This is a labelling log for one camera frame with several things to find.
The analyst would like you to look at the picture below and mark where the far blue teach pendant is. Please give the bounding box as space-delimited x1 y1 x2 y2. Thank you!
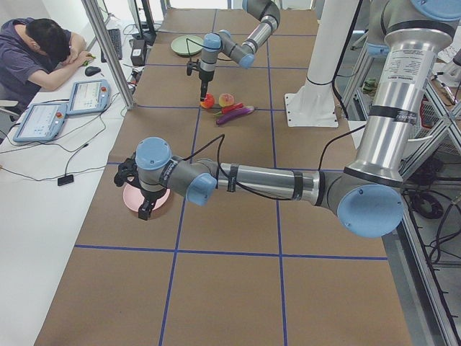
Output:
66 79 111 116

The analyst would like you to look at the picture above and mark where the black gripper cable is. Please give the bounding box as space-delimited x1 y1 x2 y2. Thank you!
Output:
185 37 205 64
179 133 296 201

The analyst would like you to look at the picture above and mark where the near blue teach pendant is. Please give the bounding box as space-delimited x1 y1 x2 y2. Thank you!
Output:
13 102 67 143

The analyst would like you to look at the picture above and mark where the purple eggplant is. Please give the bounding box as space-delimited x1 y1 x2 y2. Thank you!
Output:
215 106 255 125

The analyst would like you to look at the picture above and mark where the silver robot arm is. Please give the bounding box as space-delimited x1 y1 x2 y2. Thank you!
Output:
187 0 280 102
133 1 460 238

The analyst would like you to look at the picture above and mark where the blue teach pendant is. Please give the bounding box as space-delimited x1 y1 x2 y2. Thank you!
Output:
66 79 111 116
13 102 67 143

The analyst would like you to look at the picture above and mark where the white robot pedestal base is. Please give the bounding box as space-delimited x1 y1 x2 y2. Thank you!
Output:
285 0 361 128

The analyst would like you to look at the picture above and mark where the aluminium frame post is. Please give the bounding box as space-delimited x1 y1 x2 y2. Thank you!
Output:
81 0 135 110

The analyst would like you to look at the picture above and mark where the green plate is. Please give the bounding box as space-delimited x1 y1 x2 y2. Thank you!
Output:
170 35 204 57

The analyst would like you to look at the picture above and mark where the pink plate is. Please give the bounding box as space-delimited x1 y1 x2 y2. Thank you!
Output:
122 183 170 212

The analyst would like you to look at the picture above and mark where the yellow pink peach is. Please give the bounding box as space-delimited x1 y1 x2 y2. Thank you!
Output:
218 93 235 107

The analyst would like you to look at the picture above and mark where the black computer mouse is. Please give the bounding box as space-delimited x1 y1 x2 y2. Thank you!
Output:
84 66 101 76

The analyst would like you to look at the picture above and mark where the black keyboard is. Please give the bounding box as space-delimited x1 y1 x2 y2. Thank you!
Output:
107 28 122 61

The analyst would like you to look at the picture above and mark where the black power adapter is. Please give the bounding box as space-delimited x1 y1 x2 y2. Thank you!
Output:
130 40 147 66

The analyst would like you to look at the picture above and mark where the red chili pepper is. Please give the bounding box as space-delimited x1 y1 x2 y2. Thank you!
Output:
214 102 244 116

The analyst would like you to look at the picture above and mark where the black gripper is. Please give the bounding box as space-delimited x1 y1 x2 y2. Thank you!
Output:
200 71 213 102
138 188 166 220

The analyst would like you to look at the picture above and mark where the seated person in blue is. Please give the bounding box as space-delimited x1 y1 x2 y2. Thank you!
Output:
1 17 94 115

